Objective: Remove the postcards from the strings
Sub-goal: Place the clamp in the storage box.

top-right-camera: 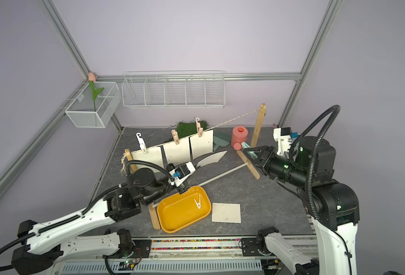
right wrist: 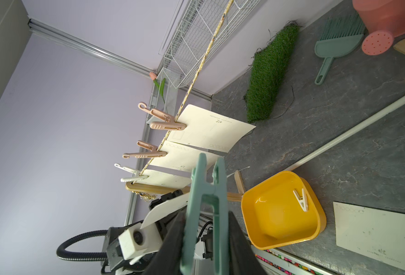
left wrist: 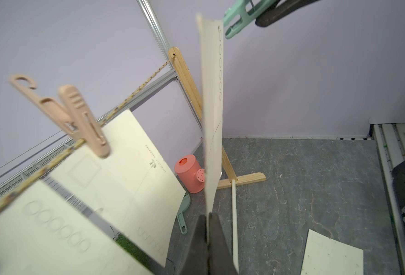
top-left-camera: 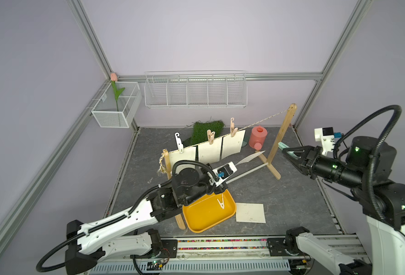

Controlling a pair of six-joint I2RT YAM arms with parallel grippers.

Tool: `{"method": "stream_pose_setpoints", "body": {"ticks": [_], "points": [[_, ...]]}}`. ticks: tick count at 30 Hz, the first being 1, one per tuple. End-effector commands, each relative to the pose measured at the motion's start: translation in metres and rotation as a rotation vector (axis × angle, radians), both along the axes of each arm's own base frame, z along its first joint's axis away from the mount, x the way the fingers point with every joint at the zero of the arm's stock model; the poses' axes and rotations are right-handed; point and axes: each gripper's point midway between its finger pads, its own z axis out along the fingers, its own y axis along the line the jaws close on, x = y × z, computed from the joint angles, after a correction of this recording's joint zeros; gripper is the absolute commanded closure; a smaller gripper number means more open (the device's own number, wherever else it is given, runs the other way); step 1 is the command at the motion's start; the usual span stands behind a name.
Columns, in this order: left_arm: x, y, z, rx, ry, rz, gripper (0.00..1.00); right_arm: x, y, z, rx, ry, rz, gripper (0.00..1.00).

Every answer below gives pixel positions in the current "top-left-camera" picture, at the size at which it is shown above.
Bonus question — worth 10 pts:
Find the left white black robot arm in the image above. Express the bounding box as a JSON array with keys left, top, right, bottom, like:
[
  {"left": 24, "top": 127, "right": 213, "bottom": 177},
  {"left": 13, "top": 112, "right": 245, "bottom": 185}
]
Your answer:
[{"left": 36, "top": 160, "right": 237, "bottom": 275}]

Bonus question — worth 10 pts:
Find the pink artificial tulip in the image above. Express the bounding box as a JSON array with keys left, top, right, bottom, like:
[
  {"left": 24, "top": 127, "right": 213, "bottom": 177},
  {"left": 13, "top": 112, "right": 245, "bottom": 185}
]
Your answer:
[{"left": 110, "top": 72, "right": 125, "bottom": 112}]

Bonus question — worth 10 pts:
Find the small white mesh basket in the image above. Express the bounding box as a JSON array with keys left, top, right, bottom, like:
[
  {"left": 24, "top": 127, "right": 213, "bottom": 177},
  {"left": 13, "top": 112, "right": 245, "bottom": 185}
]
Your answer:
[{"left": 91, "top": 81, "right": 142, "bottom": 128}]

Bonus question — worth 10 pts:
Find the teal clothespin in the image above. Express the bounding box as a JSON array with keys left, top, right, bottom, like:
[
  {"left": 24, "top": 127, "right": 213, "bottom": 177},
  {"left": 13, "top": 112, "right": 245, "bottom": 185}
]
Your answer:
[{"left": 278, "top": 142, "right": 289, "bottom": 150}]

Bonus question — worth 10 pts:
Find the twisted clothesline string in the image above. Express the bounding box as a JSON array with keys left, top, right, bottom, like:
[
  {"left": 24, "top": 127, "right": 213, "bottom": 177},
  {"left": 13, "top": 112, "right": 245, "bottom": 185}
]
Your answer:
[{"left": 157, "top": 108, "right": 292, "bottom": 174}]

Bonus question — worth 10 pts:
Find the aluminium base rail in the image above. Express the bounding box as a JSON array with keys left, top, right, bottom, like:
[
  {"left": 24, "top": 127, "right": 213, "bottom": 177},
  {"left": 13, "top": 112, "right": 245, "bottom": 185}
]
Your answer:
[{"left": 72, "top": 234, "right": 375, "bottom": 275}]

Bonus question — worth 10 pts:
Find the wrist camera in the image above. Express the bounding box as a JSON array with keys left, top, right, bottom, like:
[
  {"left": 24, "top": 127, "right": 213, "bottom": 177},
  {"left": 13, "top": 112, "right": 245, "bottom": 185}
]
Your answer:
[
  {"left": 213, "top": 162, "right": 237, "bottom": 185},
  {"left": 314, "top": 127, "right": 342, "bottom": 156}
]

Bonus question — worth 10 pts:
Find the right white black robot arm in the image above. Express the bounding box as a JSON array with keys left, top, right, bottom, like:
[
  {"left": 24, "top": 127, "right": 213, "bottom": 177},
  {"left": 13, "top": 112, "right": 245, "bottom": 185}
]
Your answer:
[{"left": 266, "top": 105, "right": 405, "bottom": 275}]

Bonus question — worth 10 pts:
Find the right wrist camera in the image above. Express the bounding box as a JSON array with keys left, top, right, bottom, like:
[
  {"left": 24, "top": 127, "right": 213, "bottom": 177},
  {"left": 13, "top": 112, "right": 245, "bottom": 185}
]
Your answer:
[{"left": 314, "top": 127, "right": 342, "bottom": 156}]

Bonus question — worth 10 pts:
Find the green artificial grass patch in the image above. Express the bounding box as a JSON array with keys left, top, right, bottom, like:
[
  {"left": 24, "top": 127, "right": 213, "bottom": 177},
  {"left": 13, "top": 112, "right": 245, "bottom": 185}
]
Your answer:
[{"left": 188, "top": 120, "right": 225, "bottom": 146}]

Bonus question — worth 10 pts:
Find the white clothespin end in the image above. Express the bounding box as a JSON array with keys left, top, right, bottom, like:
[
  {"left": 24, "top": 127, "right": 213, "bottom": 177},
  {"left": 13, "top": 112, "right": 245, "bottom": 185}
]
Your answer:
[
  {"left": 174, "top": 132, "right": 184, "bottom": 154},
  {"left": 217, "top": 194, "right": 225, "bottom": 209}
]

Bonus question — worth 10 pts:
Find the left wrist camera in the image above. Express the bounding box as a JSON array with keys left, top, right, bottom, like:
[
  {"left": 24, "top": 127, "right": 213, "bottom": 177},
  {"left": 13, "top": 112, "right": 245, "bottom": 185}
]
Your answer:
[{"left": 213, "top": 162, "right": 237, "bottom": 185}]

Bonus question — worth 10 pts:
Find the pink watering can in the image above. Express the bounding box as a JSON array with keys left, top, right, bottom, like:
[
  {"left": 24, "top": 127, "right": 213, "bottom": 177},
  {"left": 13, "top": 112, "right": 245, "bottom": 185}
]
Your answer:
[{"left": 248, "top": 126, "right": 268, "bottom": 151}]

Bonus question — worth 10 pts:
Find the beige clothespin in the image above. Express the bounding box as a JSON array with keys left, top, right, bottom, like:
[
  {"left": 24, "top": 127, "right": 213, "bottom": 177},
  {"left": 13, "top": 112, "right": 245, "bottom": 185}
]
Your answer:
[
  {"left": 230, "top": 118, "right": 239, "bottom": 137},
  {"left": 207, "top": 129, "right": 216, "bottom": 144}
]

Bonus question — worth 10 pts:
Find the wooden clothesline stand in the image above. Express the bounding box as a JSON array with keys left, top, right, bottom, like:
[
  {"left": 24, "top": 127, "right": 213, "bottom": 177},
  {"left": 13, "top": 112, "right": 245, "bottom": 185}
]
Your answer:
[{"left": 162, "top": 102, "right": 297, "bottom": 230}]

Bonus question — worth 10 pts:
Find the long white wire basket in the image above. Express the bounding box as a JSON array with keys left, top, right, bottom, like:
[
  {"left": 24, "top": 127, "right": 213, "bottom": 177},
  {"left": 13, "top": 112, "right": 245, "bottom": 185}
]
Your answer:
[{"left": 144, "top": 71, "right": 248, "bottom": 108}]

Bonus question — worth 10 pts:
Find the yellow plastic tray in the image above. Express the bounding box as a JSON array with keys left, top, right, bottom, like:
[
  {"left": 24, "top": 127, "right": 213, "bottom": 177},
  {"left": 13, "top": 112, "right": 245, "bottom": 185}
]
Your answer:
[{"left": 182, "top": 190, "right": 237, "bottom": 233}]

